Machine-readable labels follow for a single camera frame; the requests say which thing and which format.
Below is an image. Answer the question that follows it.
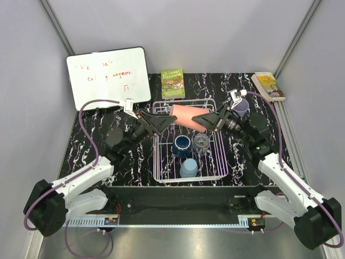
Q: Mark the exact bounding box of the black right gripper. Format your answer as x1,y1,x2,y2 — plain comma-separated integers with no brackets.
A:
192,103,252,144

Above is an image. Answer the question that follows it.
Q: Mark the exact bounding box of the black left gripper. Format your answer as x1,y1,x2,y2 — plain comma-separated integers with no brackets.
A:
123,110,176,153

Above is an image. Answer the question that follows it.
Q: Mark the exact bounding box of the pink plastic cup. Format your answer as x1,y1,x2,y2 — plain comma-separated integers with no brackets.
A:
169,104,210,133

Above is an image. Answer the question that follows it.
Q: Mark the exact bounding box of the dark blue ceramic mug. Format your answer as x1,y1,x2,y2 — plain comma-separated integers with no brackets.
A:
172,135,192,158

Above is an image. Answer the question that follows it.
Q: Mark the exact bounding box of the lavender plastic cup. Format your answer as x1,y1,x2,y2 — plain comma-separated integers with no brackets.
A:
230,99,250,119

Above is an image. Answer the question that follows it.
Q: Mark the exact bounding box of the light blue plastic cup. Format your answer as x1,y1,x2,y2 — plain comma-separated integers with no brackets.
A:
180,158,198,178

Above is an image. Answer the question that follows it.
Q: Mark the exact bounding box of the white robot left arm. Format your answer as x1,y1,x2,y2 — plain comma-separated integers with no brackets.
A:
23,111,177,237

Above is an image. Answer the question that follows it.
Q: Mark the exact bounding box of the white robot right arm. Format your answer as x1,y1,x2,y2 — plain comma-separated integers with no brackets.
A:
193,105,342,250

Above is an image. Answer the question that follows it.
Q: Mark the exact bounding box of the black marble pattern mat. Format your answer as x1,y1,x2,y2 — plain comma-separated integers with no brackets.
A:
60,73,291,187

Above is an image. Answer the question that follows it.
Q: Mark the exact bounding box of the clear glass cup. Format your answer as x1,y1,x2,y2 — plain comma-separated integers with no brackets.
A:
192,133,210,156

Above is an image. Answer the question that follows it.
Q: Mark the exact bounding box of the green treehouse book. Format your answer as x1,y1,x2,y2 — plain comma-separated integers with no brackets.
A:
161,69,185,100

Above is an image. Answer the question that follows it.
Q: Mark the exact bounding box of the yellow paperback book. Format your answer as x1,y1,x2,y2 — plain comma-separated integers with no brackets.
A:
251,72,286,102

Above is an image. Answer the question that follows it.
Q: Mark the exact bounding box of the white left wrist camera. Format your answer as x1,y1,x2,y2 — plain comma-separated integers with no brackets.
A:
119,98,137,119

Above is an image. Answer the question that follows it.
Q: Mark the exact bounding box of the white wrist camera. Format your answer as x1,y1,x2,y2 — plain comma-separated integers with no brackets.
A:
230,90,247,110
119,98,137,119

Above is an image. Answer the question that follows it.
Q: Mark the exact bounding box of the white wire dish rack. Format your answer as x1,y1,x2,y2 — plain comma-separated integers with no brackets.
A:
152,98,229,184

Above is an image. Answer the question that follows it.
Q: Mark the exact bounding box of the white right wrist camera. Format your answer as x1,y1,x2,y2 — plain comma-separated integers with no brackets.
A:
230,90,247,110

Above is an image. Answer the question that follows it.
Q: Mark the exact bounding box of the white whiteboard with black frame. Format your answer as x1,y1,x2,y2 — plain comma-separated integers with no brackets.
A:
66,47,151,111

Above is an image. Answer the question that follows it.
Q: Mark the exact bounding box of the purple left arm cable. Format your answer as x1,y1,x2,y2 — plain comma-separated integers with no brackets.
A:
24,99,122,230

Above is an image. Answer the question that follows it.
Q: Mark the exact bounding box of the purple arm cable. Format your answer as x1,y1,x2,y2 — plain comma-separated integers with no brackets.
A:
24,99,122,230
245,91,340,249

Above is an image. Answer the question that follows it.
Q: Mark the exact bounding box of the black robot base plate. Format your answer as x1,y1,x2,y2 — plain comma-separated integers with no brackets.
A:
85,185,277,226

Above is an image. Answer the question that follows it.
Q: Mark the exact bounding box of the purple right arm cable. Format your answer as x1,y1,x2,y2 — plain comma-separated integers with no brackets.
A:
245,91,340,249

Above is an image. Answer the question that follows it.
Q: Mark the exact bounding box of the purple floor cable left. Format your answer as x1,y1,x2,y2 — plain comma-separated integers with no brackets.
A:
64,225,114,257

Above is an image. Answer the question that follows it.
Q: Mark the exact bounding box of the white slotted cable duct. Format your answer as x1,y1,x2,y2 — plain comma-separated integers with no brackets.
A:
68,216,119,228

